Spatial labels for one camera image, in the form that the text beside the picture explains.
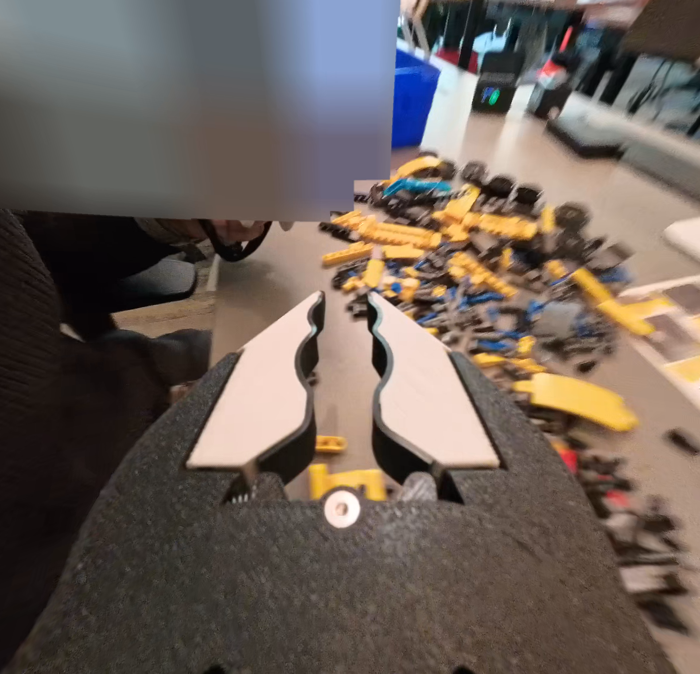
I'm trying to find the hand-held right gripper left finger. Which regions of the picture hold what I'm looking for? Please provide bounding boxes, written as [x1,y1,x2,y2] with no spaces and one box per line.
[185,289,327,486]

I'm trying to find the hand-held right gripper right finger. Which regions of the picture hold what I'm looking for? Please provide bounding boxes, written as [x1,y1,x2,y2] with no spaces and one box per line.
[365,291,502,485]

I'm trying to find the person's left forearm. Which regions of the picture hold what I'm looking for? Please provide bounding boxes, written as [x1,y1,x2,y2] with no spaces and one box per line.
[134,219,217,247]

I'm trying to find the person's left hand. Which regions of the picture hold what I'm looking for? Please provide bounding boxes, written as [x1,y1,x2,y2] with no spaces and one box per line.
[210,219,285,243]

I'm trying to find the black chair armrest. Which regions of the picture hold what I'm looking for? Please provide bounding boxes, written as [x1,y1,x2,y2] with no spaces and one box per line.
[106,259,199,306]

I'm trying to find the yellow brick assembly blue pins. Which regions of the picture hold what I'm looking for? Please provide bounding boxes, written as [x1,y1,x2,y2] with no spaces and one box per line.
[308,462,389,502]

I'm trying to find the yellow curved panel piece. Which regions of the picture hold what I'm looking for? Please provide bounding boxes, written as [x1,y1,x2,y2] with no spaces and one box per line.
[514,372,639,433]

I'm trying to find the pile of toy building pieces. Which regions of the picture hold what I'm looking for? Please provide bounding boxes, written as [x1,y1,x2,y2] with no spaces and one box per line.
[320,157,657,369]

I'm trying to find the pile of red black pins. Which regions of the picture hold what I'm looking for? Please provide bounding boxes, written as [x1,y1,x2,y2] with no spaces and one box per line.
[552,439,692,634]

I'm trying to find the blue storage bin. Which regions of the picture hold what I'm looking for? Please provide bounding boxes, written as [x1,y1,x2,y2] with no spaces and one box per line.
[393,48,442,150]

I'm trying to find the yellow grey sticker sheet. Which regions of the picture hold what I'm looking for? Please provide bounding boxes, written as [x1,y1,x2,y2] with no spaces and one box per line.
[621,285,700,385]

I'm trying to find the white book stand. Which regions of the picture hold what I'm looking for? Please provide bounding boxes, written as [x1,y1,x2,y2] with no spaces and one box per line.
[664,218,700,259]

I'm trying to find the black box green light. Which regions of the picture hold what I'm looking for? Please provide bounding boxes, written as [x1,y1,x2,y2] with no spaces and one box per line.
[472,52,527,115]

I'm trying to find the blue plastic frame piece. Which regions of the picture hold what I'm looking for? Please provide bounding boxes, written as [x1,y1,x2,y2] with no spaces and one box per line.
[383,178,455,196]

